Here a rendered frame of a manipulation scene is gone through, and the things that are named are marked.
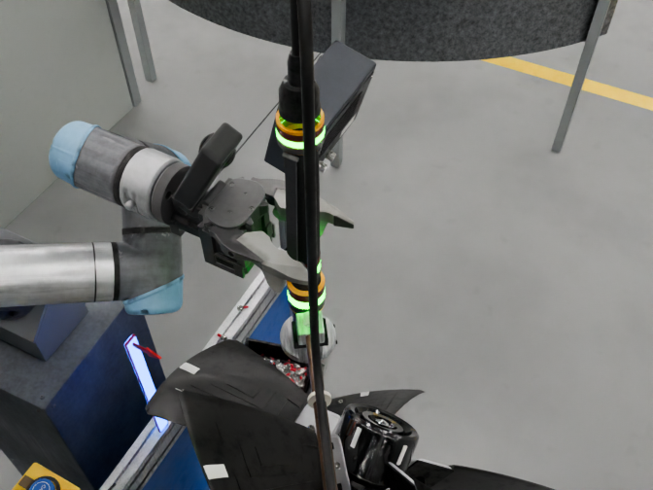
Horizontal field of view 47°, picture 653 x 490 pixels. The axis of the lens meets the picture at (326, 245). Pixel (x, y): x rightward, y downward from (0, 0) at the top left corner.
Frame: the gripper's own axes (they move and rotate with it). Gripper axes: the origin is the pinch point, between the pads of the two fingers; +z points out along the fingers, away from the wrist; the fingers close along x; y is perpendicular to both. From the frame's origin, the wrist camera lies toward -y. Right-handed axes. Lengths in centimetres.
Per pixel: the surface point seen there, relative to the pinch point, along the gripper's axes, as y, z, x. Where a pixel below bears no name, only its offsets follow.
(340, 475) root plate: 42.7, 5.1, 5.5
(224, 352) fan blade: 52, -24, -8
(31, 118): 132, -183, -97
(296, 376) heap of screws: 81, -20, -24
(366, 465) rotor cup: 42.8, 7.6, 2.2
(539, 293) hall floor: 167, 16, -137
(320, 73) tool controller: 41, -40, -71
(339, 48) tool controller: 41, -41, -81
